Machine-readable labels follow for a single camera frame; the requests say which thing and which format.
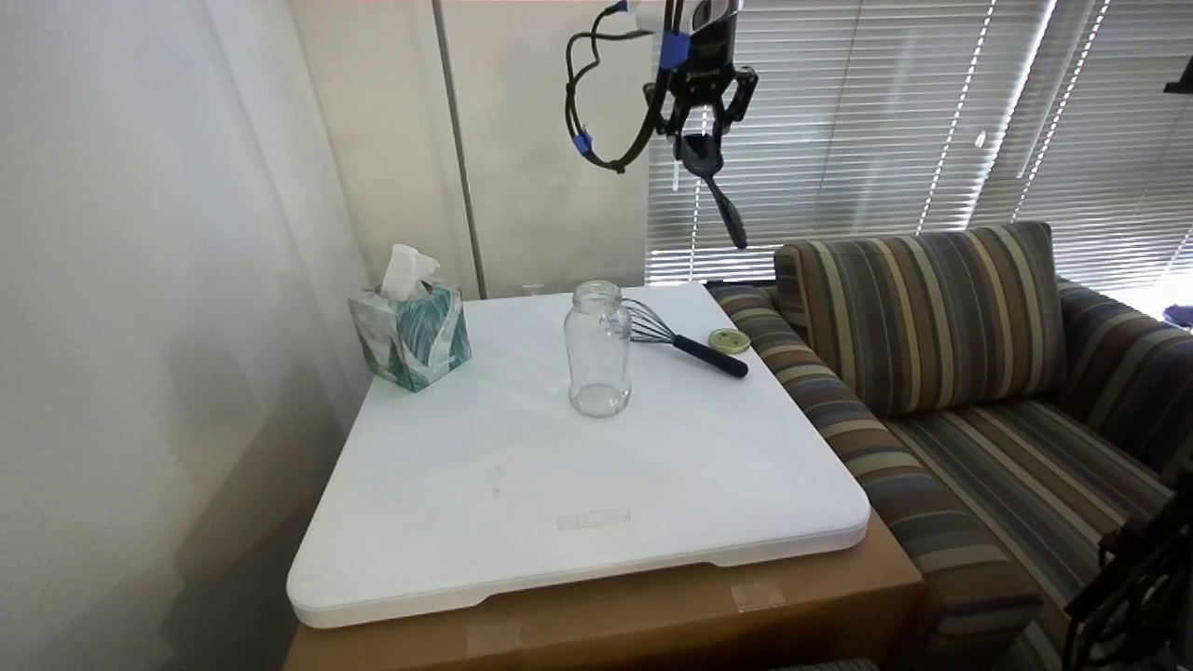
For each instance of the thin white wall conduit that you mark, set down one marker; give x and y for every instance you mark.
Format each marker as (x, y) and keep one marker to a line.
(455, 160)

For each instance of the gold metal jar lid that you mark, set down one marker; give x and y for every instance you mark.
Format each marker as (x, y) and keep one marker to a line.
(731, 341)

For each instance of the black metal stand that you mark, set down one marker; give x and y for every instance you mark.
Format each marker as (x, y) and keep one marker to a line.
(1139, 597)

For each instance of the white window blinds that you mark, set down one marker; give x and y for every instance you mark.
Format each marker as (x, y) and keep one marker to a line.
(870, 124)

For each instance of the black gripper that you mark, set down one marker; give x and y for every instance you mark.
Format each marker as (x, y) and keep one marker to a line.
(701, 57)

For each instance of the clear glass jar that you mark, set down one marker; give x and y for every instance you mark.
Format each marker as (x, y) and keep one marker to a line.
(599, 359)

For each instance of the teal white tissue box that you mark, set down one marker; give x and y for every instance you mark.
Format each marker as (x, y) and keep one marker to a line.
(417, 335)

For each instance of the white table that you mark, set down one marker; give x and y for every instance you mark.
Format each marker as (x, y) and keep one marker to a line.
(694, 615)

